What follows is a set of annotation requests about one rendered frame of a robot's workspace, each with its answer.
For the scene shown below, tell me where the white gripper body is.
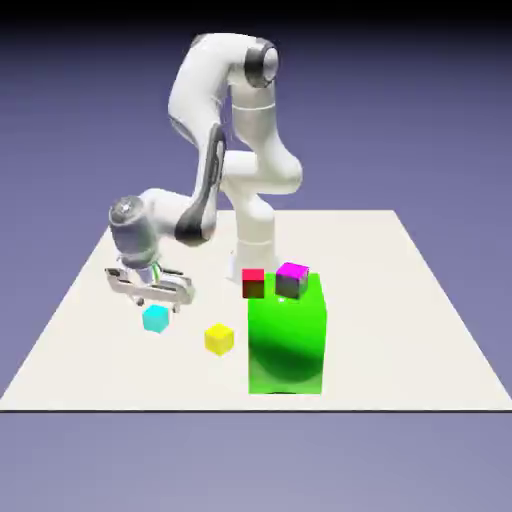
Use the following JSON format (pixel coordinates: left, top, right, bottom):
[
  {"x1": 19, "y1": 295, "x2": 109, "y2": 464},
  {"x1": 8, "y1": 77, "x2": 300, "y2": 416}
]
[{"x1": 104, "y1": 266, "x2": 196, "y2": 307}]

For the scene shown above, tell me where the small cyan cube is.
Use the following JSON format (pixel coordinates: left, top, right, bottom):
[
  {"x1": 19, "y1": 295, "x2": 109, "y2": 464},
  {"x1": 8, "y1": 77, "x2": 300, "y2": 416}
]
[{"x1": 142, "y1": 304, "x2": 170, "y2": 334}]

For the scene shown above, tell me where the small yellow cube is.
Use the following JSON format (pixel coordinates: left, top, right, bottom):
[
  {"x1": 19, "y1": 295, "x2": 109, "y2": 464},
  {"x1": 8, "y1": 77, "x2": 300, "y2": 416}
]
[{"x1": 204, "y1": 322, "x2": 235, "y2": 357}]

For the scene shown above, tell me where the small red cube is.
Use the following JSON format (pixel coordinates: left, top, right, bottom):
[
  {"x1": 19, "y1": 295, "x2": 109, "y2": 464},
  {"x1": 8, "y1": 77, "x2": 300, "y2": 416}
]
[{"x1": 241, "y1": 268, "x2": 266, "y2": 300}]

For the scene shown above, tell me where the small magenta cube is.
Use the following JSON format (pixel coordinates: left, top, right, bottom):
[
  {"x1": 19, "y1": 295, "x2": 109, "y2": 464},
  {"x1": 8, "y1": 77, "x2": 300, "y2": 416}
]
[{"x1": 274, "y1": 261, "x2": 311, "y2": 300}]

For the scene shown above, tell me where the large green box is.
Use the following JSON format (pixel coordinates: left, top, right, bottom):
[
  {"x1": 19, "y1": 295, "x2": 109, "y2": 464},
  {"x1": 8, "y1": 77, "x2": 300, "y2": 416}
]
[{"x1": 247, "y1": 272, "x2": 328, "y2": 396}]

